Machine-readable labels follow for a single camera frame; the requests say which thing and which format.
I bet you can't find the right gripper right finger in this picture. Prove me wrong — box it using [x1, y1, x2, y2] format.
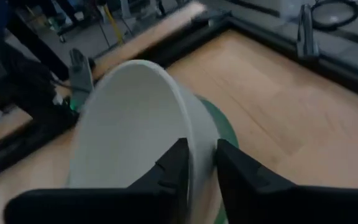
[215, 138, 358, 224]

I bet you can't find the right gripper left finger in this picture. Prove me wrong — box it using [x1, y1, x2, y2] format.
[4, 138, 190, 224]

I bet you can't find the green bowl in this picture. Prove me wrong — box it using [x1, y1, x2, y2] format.
[196, 95, 241, 224]
[66, 58, 222, 224]

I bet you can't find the gray upright clamp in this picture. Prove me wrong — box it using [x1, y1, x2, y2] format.
[296, 3, 320, 60]
[68, 48, 94, 111]

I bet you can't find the black caster wheel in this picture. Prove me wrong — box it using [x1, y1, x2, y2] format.
[56, 29, 70, 44]

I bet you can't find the black metal table frame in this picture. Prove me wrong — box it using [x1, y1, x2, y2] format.
[0, 9, 358, 184]

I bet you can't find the yellow cable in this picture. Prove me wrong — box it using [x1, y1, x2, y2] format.
[103, 4, 124, 44]

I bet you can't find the black ring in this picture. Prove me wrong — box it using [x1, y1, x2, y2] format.
[310, 0, 358, 32]

